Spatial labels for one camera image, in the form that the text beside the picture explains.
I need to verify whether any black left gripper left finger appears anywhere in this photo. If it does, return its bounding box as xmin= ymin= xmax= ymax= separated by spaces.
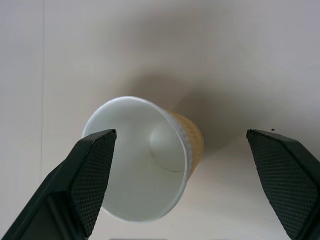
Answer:
xmin=0 ymin=128 xmax=118 ymax=240

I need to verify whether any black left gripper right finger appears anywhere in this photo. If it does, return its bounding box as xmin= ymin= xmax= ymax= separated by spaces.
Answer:
xmin=246 ymin=128 xmax=320 ymax=240

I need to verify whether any yellow patterned paper cup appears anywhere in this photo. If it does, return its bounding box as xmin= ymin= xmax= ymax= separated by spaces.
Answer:
xmin=81 ymin=95 xmax=205 ymax=223

